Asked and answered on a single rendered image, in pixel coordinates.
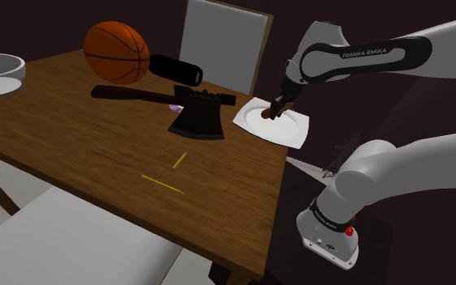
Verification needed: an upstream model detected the brown oblong thing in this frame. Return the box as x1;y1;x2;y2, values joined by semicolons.
260;101;295;120

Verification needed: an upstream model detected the white square plate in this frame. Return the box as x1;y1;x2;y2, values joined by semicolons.
232;96;311;150

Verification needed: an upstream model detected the black cylinder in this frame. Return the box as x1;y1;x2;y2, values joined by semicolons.
148;53;204;88

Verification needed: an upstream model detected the short yellow pencil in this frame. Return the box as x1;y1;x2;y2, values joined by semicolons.
171;151;189;172

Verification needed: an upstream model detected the long yellow pencil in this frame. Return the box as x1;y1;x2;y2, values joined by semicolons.
139;173;185;196

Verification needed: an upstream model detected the orange basketball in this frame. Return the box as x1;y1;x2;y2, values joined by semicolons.
83;20;151;86

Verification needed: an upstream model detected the wooden table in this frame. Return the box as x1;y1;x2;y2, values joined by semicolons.
0;49;290;285

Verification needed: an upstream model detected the black axe with dark handle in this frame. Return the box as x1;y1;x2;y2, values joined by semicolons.
90;83;237;142

